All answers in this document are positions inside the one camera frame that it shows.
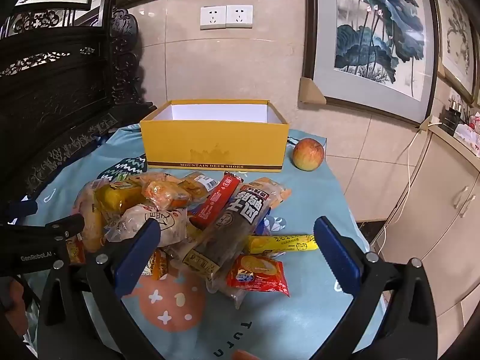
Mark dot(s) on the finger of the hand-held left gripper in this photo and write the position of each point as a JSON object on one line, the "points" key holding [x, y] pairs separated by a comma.
{"points": [[22, 209], [69, 225]]}

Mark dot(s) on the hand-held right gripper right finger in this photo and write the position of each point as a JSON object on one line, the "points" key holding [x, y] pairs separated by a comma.
{"points": [[337, 258]]}

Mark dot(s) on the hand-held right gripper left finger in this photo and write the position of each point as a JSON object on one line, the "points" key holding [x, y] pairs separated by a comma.
{"points": [[137, 258]]}

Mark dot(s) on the orange crinkled snack packet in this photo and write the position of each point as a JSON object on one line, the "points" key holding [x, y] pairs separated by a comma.
{"points": [[165, 195]]}

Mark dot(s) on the dark long snack packet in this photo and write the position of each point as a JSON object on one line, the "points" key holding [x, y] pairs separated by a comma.
{"points": [[232, 228]]}

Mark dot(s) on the yellow cardboard box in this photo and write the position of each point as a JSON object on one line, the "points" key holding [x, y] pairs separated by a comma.
{"points": [[210, 146]]}

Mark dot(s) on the person's left hand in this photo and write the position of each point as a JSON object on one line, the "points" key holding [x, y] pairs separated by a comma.
{"points": [[13, 302]]}

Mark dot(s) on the small orange packet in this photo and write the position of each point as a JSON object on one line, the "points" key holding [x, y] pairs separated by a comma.
{"points": [[159, 264]]}

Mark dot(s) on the small red packet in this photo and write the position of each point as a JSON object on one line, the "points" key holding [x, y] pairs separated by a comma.
{"points": [[77, 253]]}

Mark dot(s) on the white bun packet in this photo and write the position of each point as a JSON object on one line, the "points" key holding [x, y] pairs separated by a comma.
{"points": [[157, 221]]}

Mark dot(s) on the yellow cake packet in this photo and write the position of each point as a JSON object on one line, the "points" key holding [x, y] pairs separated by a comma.
{"points": [[112, 197]]}

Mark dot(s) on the yellow stick packet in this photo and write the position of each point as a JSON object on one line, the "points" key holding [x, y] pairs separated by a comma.
{"points": [[285, 243]]}

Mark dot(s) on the blue printed tablecloth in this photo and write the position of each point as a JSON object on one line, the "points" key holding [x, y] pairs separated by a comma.
{"points": [[300, 307]]}

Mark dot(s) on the red cracker packet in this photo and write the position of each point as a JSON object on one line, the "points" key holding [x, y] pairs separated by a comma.
{"points": [[258, 272]]}

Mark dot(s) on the brown bread packet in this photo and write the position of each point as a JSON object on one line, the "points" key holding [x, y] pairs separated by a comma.
{"points": [[277, 191]]}

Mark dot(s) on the red sausage stick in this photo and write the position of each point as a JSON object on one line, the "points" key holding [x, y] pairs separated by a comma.
{"points": [[219, 198]]}

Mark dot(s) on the red yellow apple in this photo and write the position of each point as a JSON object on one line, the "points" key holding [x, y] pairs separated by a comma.
{"points": [[307, 155]]}

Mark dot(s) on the cream cabinet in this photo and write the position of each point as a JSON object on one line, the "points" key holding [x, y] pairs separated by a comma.
{"points": [[442, 202]]}

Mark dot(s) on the small cardboard corner protector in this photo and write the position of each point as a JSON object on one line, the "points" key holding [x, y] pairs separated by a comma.
{"points": [[425, 124]]}

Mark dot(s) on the tan cardboard corner protector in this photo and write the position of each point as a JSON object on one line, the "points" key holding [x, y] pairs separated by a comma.
{"points": [[309, 92]]}

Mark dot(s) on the black bottle organiser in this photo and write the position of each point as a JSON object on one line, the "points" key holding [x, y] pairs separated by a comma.
{"points": [[452, 118]]}

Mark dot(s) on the pink tissue pack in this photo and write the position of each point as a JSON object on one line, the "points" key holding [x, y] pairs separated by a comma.
{"points": [[470, 131]]}

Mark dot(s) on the framed lotus painting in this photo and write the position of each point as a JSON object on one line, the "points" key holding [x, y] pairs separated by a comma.
{"points": [[375, 45]]}

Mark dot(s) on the gold framed painting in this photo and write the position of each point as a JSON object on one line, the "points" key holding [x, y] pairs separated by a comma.
{"points": [[457, 37]]}

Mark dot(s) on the white wall socket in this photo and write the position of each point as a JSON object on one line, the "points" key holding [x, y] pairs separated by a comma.
{"points": [[213, 17], [239, 16]]}

